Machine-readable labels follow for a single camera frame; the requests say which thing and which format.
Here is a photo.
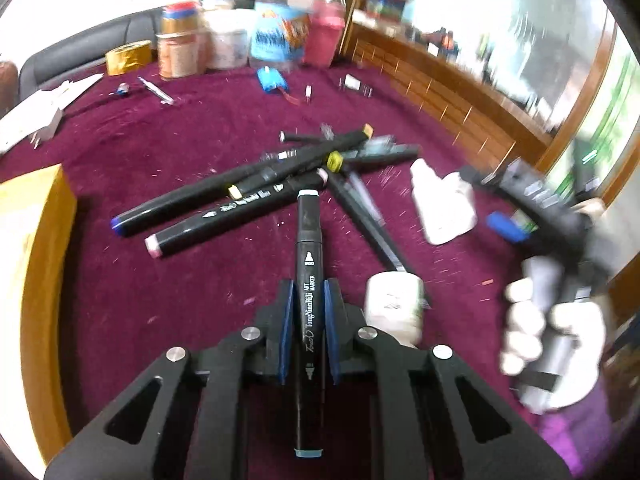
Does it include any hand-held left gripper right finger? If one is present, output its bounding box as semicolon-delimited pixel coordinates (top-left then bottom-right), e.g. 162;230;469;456
324;279;572;480

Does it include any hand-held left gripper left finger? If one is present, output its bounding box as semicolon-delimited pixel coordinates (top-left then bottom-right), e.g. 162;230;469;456
45;280;296;480

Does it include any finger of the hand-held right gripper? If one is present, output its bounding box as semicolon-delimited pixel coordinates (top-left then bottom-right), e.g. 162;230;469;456
459;160;523;188
486;210;531;246

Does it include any black marker with teal end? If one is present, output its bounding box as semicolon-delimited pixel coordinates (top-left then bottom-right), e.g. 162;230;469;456
292;189;323;460

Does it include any slim black pen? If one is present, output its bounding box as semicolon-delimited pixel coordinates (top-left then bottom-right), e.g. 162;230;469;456
327;172;420;277

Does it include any person's right hand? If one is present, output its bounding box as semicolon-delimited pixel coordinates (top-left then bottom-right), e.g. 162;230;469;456
500;277;608;413

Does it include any white squeeze bottle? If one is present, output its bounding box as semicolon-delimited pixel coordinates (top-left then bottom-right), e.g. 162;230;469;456
410;158;478;246

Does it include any small white jar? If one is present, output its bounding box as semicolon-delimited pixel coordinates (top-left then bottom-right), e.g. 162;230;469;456
363;271;426;348

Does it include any black marker with yellow cap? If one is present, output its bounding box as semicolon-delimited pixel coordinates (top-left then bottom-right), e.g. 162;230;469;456
326;142;421;173

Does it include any gel pen with clear grip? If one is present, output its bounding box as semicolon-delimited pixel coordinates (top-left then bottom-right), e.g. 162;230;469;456
345;170;387;228

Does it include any black marker with pink ends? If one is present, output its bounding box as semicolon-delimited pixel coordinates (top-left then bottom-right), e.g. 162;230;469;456
144;167;330;261

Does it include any black marker with tan end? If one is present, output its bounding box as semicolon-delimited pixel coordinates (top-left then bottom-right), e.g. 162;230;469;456
227;124;375;200

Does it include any black marker with blue cap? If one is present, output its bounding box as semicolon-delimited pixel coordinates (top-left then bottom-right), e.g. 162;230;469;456
110;150;301;238

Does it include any black marker with white end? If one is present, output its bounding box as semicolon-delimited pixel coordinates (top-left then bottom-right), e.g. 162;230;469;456
279;130;332;147

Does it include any bottle with pink knitted sleeve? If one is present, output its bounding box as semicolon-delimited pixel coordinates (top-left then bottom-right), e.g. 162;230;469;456
302;0;347;67

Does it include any clear jar with blue label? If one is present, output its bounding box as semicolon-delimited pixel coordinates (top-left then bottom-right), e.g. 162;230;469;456
248;2;313;68

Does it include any cardboard box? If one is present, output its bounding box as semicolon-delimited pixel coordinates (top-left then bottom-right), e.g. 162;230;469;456
0;164;78;463

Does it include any silver pen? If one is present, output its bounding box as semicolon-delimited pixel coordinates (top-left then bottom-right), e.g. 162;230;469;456
137;76;175;106

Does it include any white plastic tub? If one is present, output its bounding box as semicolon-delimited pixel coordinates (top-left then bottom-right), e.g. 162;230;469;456
205;10;251;70

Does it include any gold tape roll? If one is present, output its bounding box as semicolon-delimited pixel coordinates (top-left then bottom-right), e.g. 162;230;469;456
105;40;153;77

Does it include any white paper sheet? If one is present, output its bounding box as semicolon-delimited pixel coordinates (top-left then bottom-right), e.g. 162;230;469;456
0;74;105;155

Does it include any dark grey sofa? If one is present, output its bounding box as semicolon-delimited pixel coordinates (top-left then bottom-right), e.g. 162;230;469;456
17;7;165;90

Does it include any blue battery pack with cable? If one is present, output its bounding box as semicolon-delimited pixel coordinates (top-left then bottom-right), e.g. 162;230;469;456
256;66;315;107

